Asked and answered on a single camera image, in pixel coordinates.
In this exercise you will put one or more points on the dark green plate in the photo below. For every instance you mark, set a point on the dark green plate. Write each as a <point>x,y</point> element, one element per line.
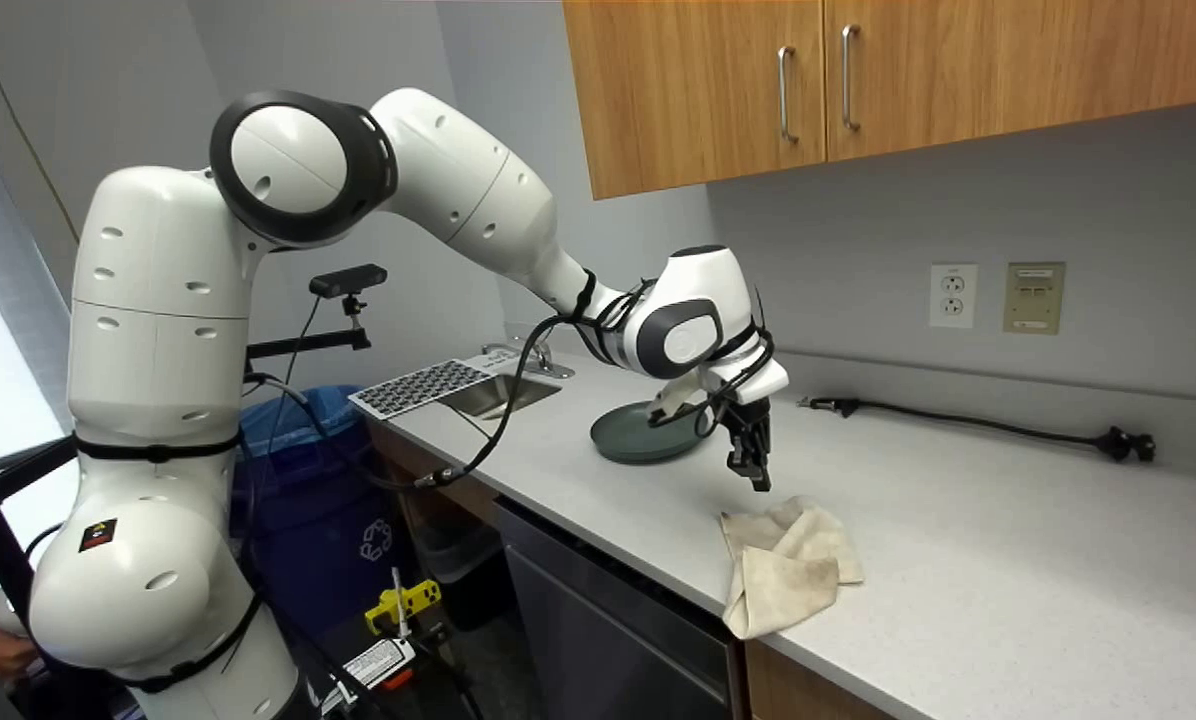
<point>635,436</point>

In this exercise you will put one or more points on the silver cabinet handle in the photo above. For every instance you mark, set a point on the silver cabinet handle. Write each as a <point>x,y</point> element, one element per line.
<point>784,63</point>
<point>848,78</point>

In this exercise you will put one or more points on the black tripod stand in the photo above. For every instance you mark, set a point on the black tripod stand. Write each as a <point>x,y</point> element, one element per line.
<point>20,468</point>

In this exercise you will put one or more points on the stainless dishwasher front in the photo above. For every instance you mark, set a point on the stainless dishwasher front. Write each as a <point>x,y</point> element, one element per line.
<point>610,642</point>

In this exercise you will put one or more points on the wooden upper cabinet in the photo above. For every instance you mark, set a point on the wooden upper cabinet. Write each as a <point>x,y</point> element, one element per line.
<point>686,89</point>

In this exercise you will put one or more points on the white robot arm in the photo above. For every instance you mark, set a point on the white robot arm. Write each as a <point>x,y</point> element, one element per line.
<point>140,577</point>

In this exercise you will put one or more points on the right silver cabinet handle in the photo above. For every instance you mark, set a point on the right silver cabinet handle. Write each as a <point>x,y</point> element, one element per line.
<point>848,78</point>

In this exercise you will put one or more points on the left silver cabinet handle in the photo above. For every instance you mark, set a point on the left silver cabinet handle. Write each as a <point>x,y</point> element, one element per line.
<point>784,63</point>

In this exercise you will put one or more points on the yellow clamp tool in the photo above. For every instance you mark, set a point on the yellow clamp tool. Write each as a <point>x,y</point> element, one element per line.
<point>395,610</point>

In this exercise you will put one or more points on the black camera on mount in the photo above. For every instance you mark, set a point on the black camera on mount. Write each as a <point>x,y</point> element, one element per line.
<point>345,280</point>

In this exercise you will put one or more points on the wooden cabinet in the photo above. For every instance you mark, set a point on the wooden cabinet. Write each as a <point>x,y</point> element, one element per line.
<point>780,690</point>
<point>686,89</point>

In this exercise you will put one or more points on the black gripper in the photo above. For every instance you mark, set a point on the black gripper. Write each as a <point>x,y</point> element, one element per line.
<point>748,440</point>

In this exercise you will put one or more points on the white stained cloth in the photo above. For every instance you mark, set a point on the white stained cloth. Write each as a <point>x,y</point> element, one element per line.
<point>784,564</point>

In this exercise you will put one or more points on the white wall outlet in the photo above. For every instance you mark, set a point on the white wall outlet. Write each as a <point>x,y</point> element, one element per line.
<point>954,296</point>

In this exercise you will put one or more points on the stainless steel sink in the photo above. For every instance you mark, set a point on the stainless steel sink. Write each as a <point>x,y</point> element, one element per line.
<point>500,390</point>

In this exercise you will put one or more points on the wooden lower cabinet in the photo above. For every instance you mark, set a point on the wooden lower cabinet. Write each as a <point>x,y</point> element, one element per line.
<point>780,690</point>

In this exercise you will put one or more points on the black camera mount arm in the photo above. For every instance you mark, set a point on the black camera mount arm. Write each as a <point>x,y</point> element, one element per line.
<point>305,342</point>

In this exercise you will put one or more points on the blue recycling bin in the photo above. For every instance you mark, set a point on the blue recycling bin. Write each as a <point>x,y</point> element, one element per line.
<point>311,511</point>

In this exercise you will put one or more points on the beige wall switch plate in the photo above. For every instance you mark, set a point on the beige wall switch plate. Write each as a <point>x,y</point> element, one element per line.
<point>1033,296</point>

